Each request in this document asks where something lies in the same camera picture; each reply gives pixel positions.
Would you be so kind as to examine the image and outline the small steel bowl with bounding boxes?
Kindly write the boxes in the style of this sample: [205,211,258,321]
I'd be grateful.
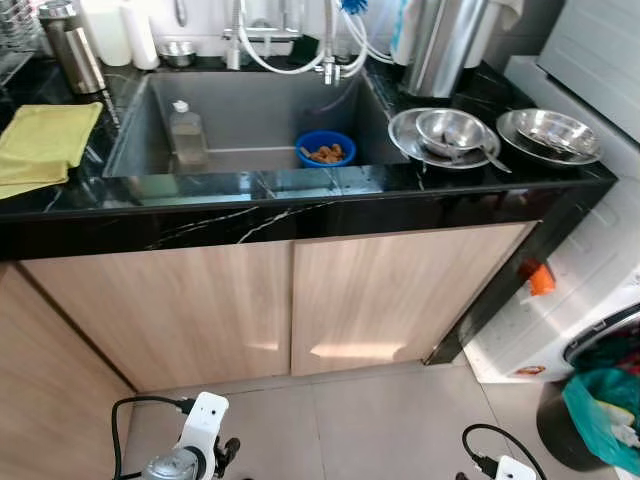
[160,40,197,68]

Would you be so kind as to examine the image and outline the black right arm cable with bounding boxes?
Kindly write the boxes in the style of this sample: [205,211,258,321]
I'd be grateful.
[462,423,546,480]

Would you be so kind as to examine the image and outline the white spray bottle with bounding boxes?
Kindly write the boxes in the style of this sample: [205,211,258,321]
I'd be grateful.
[80,0,136,69]

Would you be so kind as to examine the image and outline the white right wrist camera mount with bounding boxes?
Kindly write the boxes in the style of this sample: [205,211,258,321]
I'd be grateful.
[495,455,536,480]

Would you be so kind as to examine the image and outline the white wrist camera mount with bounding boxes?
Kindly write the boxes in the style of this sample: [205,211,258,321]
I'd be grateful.
[180,392,229,456]
[495,455,536,480]

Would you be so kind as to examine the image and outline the wooden cabinet door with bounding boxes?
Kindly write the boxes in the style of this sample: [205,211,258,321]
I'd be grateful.
[290,222,538,376]
[20,240,294,393]
[0,262,136,480]

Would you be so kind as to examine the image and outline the yellow cloth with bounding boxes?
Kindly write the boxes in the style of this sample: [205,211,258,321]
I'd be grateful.
[0,102,104,199]

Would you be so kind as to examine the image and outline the white washing machine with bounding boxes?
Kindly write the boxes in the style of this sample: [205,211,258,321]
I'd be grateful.
[465,55,640,386]

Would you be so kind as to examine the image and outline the round steel plate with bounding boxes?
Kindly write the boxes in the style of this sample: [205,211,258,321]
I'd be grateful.
[388,108,501,169]
[497,108,603,166]

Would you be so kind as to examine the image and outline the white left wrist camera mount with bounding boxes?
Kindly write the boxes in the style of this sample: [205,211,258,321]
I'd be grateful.
[180,392,229,456]

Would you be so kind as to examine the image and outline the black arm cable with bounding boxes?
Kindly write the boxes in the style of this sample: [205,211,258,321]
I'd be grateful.
[462,423,546,480]
[110,395,197,480]

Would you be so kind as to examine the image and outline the white water filter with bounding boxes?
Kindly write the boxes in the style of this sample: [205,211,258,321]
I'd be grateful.
[388,0,426,66]

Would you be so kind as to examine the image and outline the steel thermos flask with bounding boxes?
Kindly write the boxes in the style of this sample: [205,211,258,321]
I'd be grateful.
[38,2,106,96]

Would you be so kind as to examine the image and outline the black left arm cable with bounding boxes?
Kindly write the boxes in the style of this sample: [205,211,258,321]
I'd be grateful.
[110,395,197,480]

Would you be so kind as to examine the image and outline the grey kitchen sink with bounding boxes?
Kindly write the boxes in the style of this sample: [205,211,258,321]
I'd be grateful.
[103,65,411,179]

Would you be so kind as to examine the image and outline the beige cloth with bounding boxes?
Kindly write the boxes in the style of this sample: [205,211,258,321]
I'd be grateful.
[478,0,526,31]

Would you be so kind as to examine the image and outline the black trash bin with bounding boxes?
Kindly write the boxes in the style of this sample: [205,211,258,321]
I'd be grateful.
[537,385,606,473]

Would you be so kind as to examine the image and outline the blue plastic bowl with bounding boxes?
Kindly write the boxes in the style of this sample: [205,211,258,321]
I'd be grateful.
[295,130,357,169]

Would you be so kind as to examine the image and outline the steel knife block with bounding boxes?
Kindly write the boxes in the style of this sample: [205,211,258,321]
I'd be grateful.
[400,0,491,98]

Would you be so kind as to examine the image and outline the green trash bag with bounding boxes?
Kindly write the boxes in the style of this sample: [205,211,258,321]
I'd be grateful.
[562,368,640,476]

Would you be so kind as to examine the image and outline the clear dish soap bottle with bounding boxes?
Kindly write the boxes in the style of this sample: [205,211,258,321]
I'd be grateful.
[168,100,209,171]

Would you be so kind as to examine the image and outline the steel kitchen faucet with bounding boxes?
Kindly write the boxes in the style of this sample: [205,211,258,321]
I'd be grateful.
[222,0,301,71]

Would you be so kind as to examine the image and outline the white looped hose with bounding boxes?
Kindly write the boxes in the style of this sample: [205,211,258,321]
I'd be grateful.
[240,0,401,76]

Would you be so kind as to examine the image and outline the orange food scraps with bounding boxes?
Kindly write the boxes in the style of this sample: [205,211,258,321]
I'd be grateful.
[303,145,346,164]

